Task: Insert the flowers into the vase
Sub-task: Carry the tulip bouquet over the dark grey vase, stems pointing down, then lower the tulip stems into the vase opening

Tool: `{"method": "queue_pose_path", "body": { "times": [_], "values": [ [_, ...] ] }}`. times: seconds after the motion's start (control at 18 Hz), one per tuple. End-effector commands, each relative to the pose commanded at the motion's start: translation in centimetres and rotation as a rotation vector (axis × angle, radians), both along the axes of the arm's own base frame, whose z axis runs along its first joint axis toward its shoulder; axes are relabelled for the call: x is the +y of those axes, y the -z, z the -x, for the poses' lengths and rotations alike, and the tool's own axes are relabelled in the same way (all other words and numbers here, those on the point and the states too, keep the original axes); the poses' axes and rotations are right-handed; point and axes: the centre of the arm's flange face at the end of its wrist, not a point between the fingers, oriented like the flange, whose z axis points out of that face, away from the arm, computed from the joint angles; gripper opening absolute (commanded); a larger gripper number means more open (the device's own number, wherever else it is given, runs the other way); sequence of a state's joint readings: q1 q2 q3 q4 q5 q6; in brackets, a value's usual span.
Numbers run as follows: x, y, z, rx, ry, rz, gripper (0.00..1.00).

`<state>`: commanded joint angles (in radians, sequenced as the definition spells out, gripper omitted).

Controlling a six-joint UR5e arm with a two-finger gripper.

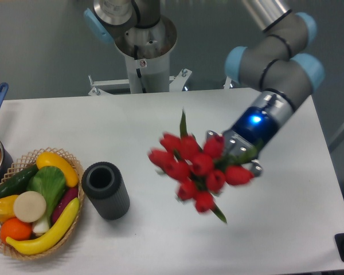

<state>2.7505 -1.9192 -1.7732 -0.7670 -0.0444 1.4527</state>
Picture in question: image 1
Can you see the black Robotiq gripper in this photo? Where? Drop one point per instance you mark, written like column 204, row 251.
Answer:
column 247, row 137

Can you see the red tulip bouquet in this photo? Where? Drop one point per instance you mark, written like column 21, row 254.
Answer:
column 201, row 171

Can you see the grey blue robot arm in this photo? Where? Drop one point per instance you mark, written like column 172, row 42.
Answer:
column 277, row 67

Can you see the dark grey ribbed vase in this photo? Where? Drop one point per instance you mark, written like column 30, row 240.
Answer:
column 104, row 186

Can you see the woven wicker basket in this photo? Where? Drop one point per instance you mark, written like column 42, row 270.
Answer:
column 26, row 161

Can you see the purple sweet potato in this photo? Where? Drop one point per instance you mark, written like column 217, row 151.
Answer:
column 69, row 195

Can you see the yellow banana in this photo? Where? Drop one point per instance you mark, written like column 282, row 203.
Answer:
column 52, row 236

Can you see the green bok choy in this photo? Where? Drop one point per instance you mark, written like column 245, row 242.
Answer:
column 50, row 182

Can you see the yellow squash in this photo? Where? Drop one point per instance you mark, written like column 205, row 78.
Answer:
column 52, row 159

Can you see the green cucumber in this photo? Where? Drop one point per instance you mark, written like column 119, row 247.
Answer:
column 17, row 183

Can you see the orange fruit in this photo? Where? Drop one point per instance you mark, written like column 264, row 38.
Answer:
column 15, row 229

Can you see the yellow bell pepper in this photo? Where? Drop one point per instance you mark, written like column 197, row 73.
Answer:
column 7, row 208

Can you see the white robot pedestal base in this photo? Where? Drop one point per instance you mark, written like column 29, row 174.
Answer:
column 147, row 55

